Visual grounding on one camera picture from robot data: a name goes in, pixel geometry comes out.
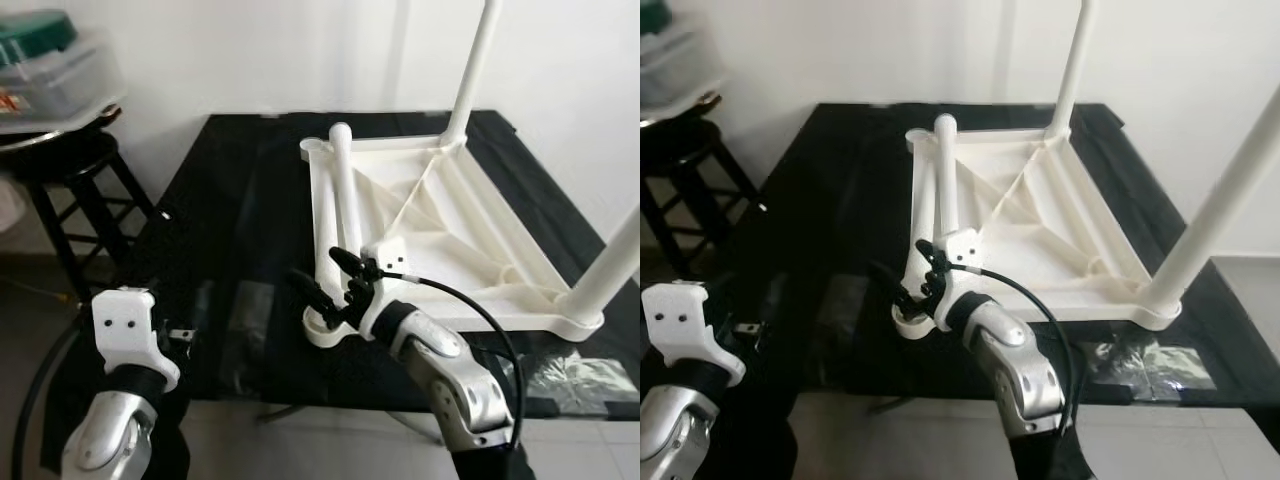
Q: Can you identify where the clear plastic wrap sheet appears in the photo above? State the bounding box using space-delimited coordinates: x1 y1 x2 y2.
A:
515 352 641 406
800 270 901 371
1085 338 1216 393
215 278 306 376

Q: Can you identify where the black tablecloth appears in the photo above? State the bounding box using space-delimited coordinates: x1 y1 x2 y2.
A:
100 110 641 419
700 100 1280 411

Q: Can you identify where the white plastic table top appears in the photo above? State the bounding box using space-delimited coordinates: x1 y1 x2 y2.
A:
300 130 606 349
905 125 1183 331

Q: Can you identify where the black round stool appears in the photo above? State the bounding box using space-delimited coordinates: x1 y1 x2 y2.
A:
0 130 161 301
640 115 761 281

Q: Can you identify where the clear plastic storage box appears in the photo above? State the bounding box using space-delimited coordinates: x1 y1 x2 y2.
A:
640 25 726 111
0 30 126 126

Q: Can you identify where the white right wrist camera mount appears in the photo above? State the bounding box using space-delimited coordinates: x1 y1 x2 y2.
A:
935 228 986 331
358 237 411 341

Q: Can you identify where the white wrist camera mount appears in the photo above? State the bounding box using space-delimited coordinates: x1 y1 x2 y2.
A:
642 280 746 389
358 237 411 341
90 287 181 393
935 228 986 331

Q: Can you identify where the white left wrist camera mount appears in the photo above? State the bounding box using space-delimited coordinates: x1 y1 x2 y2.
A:
90 287 181 393
642 280 746 389

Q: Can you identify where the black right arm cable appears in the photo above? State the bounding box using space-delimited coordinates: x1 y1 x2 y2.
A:
385 270 526 451
965 262 1081 421

